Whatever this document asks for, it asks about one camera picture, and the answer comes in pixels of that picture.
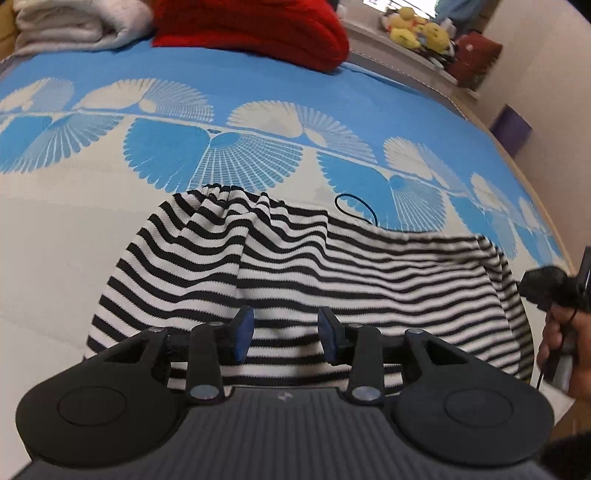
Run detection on purple box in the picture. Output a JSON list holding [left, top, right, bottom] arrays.
[[490, 105, 533, 157]]

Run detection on blue curtain right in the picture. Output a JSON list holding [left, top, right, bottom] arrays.
[[435, 0, 488, 24]]

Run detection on striped white hooded garment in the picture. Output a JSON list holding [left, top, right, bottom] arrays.
[[86, 186, 534, 388]]

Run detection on blue white patterned bedsheet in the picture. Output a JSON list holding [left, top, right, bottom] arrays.
[[1, 42, 564, 476]]

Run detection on yellow plush toys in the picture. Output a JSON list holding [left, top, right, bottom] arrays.
[[381, 6, 455, 60]]

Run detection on beige folded blanket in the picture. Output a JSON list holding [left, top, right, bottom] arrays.
[[13, 0, 153, 56]]

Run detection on red folded blanket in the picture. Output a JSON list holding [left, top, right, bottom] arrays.
[[151, 1, 349, 72]]

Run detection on person right hand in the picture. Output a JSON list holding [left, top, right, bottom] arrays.
[[537, 303, 590, 403]]

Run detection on black hair tie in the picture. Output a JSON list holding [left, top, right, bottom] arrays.
[[334, 192, 379, 227]]

